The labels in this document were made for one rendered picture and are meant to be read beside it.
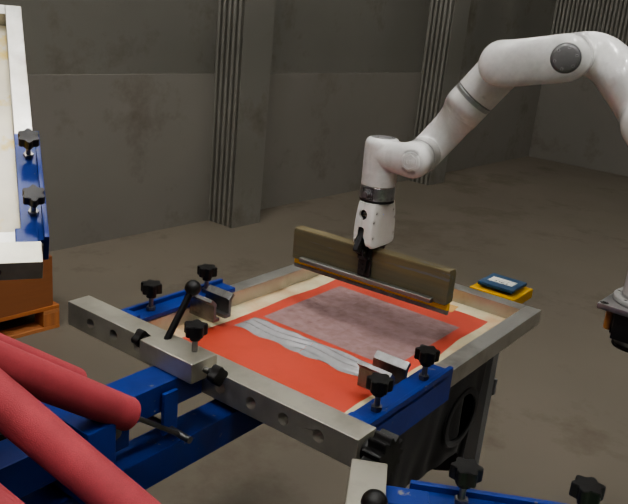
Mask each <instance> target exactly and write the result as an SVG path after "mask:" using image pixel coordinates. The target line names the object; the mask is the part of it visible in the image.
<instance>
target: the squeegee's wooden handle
mask: <svg viewBox="0 0 628 504"><path fill-rule="evenodd" d="M353 246H354V242H353V240H351V239H348V238H344V237H341V236H337V235H334V234H330V233H327V232H323V231H320V230H316V229H313V228H309V227H306V226H302V225H301V226H297V227H296V228H295V230H294V242H293V258H296V259H299V257H302V256H303V257H306V258H309V259H312V260H315V261H319V262H322V263H325V264H328V265H331V266H335V267H338V268H341V269H344V270H347V271H350V272H354V273H357V269H358V259H359V258H358V257H357V253H356V252H354V251H353ZM370 260H371V261H372V265H371V274H370V278H373V279H376V280H379V281H382V282H386V283H389V284H392V285H395V286H398V287H401V288H405V289H408V290H411V291H414V292H417V293H421V294H424V295H427V296H430V297H433V302H435V303H438V304H441V305H444V306H445V305H447V304H449V303H451V302H452V299H453V292H454V285H455V278H456V269H453V268H450V267H446V266H443V265H439V264H436V263H432V262H429V261H425V260H422V259H418V258H415V257H411V256H408V255H404V254H401V253H397V252H394V251H390V250H387V249H383V248H380V247H378V248H375V249H372V253H371V259H370Z"/></svg>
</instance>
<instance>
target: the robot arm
mask: <svg viewBox="0 0 628 504"><path fill-rule="evenodd" d="M582 76H584V77H586V78H588V79H590V80H591V81H592V82H593V83H594V84H595V86H596V87H597V89H598V90H599V92H600V93H601V95H602V97H603V98H604V99H605V101H606V102H607V103H608V105H609V106H610V108H611V110H612V111H613V113H614V114H615V116H616V118H617V120H618V122H619V124H620V131H621V135H622V137H623V139H624V141H625V143H626V144H627V146H628V46H627V45H625V44H624V43H623V42H622V41H620V40H619V39H617V38H615V37H613V36H611V35H608V34H605V33H602V32H595V31H583V32H573V33H565V34H557V35H549V36H540V37H532V38H523V39H509V40H498V41H495V42H492V43H491V44H489V45H488V46H487V47H486V48H485V49H484V50H483V52H482V53H481V55H480V58H479V61H478V62H477V63H476V64H475V66H474V67H473V68H472V69H471V70H470V71H469V72H468V73H467V74H466V76H465V77H464V78H463V79H462V80H461V81H460V82H459V83H458V84H457V85H456V86H455V87H454V88H453V89H452V90H451V91H450V93H449V94H448V95H447V97H446V99H445V102H444V105H443V107H442V109H441V110H440V112H439V113H438V114H437V116H436V117H435V118H434V119H433V120H432V122H431V123H430V124H429V125H428V126H427V127H426V128H425V129H424V130H423V131H422V132H421V133H420V134H419V136H418V137H417V138H415V139H414V140H412V141H409V142H400V141H399V140H398V139H397V138H395V137H391V136H386V135H372V136H369V137H368V138H367V139H366V141H365V148H364V157H363V167H362V177H361V186H360V195H359V199H360V201H359V205H358V209H357V214H356V219H355V225H354V234H353V242H354V246H353V251H354V252H356V253H357V257H358V258H359V259H358V269H357V274H358V275H360V276H363V277H366V278H369V277H370V274H371V265H372V261H371V260H370V259H371V253H372V249H375V248H378V247H380V248H383V249H384V248H385V246H386V244H388V243H390V242H392V240H393V237H394V228H395V200H394V197H395V189H396V181H397V175H400V176H403V177H407V178H412V179H415V178H420V177H422V176H424V175H425V174H427V173H428V172H429V171H431V170H432V169H434V168H435V167H436V166H437V165H438V164H439V163H440V162H441V161H442V160H443V159H444V158H445V157H446V156H447V155H448V154H449V153H450V152H451V151H452V150H453V149H454V148H455V147H456V146H457V145H458V144H459V142H460V141H461V140H462V139H463V138H464V137H465V136H466V135H467V134H468V133H469V132H470V131H472V130H473V129H474V128H475V127H476V126H477V125H478V124H479V123H480V122H481V121H482V120H483V119H484V118H485V117H486V115H487V114H488V113H489V112H490V111H491V110H492V109H493V108H494V107H495V106H496V105H497V104H498V103H499V102H500V101H501V100H502V99H503V98H504V97H505V96H506V95H507V94H508V93H509V92H510V91H511V90H512V89H513V88H514V87H516V86H530V85H541V84H553V83H565V82H571V81H574V80H577V79H579V78H580V77H582ZM364 243H365V244H364ZM363 248H365V249H367V253H366V251H365V250H363ZM613 298H614V300H615V301H616V302H618V303H619V304H621V305H623V306H625V307H627V308H628V271H627V275H626V279H625V284H624V287H623V288H618V289H616V290H615V291H614V294H613Z"/></svg>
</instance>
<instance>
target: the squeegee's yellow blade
mask: <svg viewBox="0 0 628 504"><path fill-rule="evenodd" d="M294 262H296V263H299V264H302V265H305V266H308V267H311V268H314V269H318V270H321V271H324V272H327V273H330V274H333V275H336V276H339V277H343V278H346V279H349V280H352V281H355V282H358V283H361V284H364V285H367V286H371V287H374V288H377V289H380V290H383V291H386V292H389V293H392V294H395V295H399V296H402V297H405V298H408V299H411V300H414V301H417V302H420V303H423V304H427V305H430V306H433V307H436V308H439V309H442V310H445V311H448V310H449V306H450V303H449V304H447V305H445V306H444V305H441V304H438V303H435V302H432V303H427V302H424V301H420V300H417V299H414V298H411V297H408V296H405V295H402V294H399V293H395V292H392V291H389V290H386V289H383V288H380V287H377V286H373V285H370V284H367V283H364V282H361V281H358V280H355V279H352V278H348V277H345V276H342V275H339V274H336V273H333V272H330V271H327V270H323V269H320V268H317V267H314V266H311V265H308V264H305V263H301V262H299V259H296V258H295V261H294Z"/></svg>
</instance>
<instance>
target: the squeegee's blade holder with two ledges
mask: <svg viewBox="0 0 628 504"><path fill-rule="evenodd" d="M299 262H301V263H305V264H308V265H311V266H314V267H317V268H320V269H323V270H327V271H330V272H333V273H336V274H339V275H342V276H345V277H348V278H352V279H355V280H358V281H361V282H364V283H367V284H370V285H373V286H377V287H380V288H383V289H386V290H389V291H392V292H395V293H399V294H402V295H405V296H408V297H411V298H414V299H417V300H420V301H424V302H427V303H432V302H433V297H430V296H427V295H424V294H421V293H417V292H414V291H411V290H408V289H405V288H401V287H398V286H395V285H392V284H389V283H386V282H382V281H379V280H376V279H373V278H370V277H369V278H366V277H363V276H360V275H358V274H357V273H354V272H350V271H347V270H344V269H341V268H338V267H335V266H331V265H328V264H325V263H322V262H319V261H315V260H312V259H309V258H306V257H303V256H302V257H299Z"/></svg>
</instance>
